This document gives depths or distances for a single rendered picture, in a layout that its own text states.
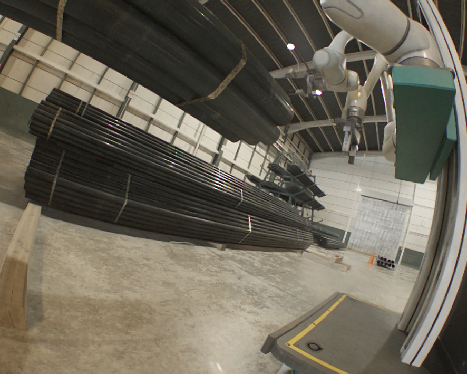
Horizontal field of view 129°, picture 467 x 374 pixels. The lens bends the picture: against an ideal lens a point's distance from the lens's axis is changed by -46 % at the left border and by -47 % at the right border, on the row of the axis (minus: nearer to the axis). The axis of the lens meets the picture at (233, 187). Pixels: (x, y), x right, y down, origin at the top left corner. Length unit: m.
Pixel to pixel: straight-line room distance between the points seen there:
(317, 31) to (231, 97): 10.38
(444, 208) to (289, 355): 0.68
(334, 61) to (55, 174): 1.85
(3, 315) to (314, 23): 11.39
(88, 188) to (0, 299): 1.30
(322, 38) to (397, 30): 10.99
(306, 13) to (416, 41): 10.21
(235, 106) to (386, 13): 0.85
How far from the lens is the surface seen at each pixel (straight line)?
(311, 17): 10.87
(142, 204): 1.95
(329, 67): 0.82
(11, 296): 0.73
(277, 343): 0.46
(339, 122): 1.02
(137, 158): 2.01
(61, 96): 2.46
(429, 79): 0.54
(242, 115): 1.17
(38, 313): 0.83
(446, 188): 0.87
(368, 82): 1.29
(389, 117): 1.31
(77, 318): 0.84
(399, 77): 0.54
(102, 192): 1.82
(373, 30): 0.59
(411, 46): 0.63
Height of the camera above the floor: 0.56
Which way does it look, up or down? 5 degrees up
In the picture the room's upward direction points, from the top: 19 degrees clockwise
